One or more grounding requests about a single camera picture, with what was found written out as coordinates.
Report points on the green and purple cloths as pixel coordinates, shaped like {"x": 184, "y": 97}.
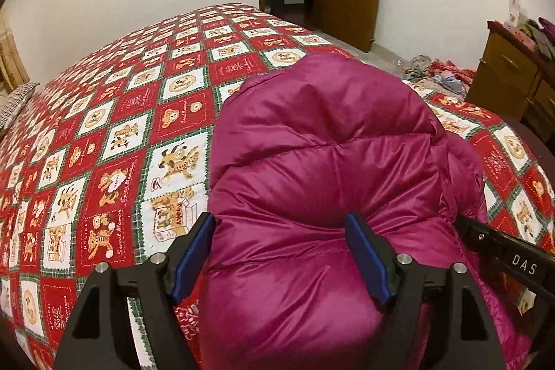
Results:
{"x": 540, "y": 34}

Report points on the white wall card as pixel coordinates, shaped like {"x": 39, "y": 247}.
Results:
{"x": 514, "y": 10}

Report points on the striped pillow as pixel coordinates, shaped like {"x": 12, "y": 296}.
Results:
{"x": 17, "y": 105}

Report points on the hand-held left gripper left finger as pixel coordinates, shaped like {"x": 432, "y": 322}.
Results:
{"x": 190, "y": 261}

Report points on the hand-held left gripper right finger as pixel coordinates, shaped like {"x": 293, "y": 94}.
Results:
{"x": 368, "y": 261}

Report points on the dark bed footboard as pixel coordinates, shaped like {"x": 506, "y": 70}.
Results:
{"x": 533, "y": 136}

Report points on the red printed bed blanket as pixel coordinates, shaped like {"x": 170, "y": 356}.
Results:
{"x": 130, "y": 114}

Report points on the pile of clothes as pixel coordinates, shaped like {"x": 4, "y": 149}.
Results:
{"x": 438, "y": 75}

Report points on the magenta puffer jacket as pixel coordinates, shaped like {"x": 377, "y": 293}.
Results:
{"x": 325, "y": 162}

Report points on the wooden dresser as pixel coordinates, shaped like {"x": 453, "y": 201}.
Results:
{"x": 507, "y": 79}

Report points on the beige curtain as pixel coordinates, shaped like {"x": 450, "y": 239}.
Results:
{"x": 11, "y": 58}

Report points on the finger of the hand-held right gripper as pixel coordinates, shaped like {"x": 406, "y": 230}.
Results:
{"x": 475, "y": 231}

